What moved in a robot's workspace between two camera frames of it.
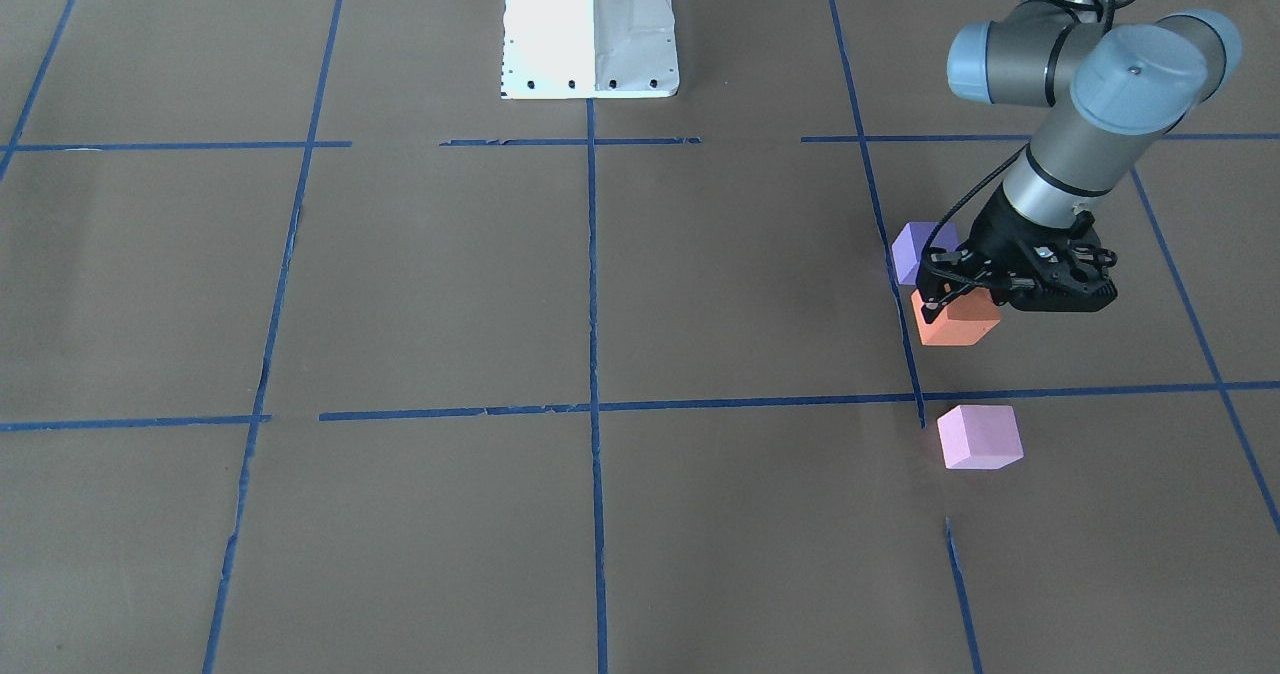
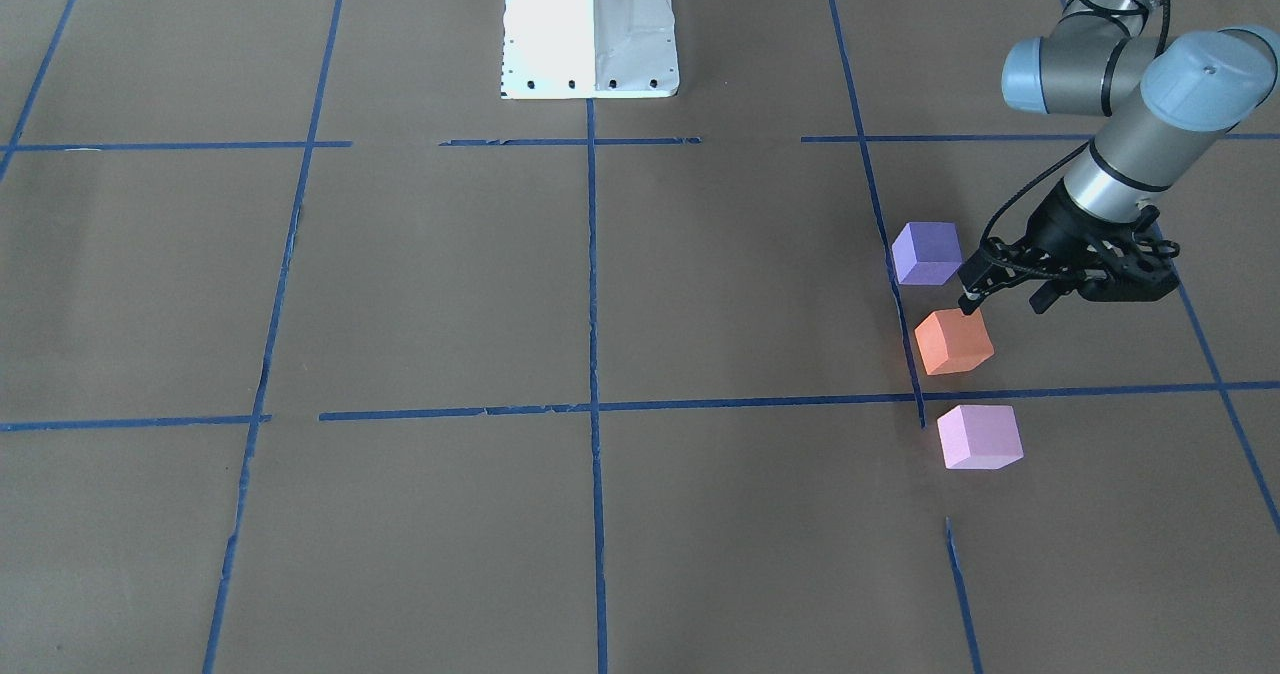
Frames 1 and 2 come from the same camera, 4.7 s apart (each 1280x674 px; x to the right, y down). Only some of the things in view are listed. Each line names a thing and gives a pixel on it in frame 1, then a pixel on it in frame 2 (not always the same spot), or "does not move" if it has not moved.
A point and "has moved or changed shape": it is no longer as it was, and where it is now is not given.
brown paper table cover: (322, 352) does not move
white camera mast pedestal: (589, 26) does not move
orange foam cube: (961, 321) has moved or changed shape
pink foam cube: (980, 437) does not move
